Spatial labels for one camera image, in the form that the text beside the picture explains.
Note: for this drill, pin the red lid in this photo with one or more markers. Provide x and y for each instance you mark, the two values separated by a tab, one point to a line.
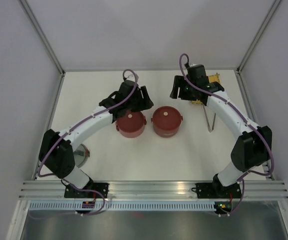
131	122
166	111

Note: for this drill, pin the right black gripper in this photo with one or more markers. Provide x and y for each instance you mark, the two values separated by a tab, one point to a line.
178	82

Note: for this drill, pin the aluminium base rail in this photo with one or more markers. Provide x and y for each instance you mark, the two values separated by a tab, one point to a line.
250	190

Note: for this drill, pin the left aluminium frame post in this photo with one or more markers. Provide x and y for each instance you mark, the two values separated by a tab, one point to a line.
41	35

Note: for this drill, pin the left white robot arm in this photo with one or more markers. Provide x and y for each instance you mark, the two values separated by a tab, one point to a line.
57	148

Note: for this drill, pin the right aluminium frame post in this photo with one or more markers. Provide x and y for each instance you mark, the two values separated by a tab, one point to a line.
260	32

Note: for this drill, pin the white slotted cable duct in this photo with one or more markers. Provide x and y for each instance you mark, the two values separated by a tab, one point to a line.
125	205

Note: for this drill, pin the aluminium frame post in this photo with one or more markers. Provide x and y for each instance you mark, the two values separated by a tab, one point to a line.
260	32
41	35

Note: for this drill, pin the metal tongs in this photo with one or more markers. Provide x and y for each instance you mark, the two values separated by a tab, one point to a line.
210	122

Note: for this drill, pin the grey transparent lid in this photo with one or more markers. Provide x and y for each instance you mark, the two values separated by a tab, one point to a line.
81	155

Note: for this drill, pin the red steel bowl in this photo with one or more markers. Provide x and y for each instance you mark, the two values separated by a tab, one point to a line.
167	130
134	134

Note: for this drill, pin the yellow bamboo mat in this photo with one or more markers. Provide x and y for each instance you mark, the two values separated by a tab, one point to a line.
212	79

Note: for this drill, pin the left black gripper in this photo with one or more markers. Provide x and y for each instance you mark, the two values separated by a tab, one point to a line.
144	103

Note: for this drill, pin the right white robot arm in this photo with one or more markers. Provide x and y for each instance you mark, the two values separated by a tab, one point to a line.
253	142

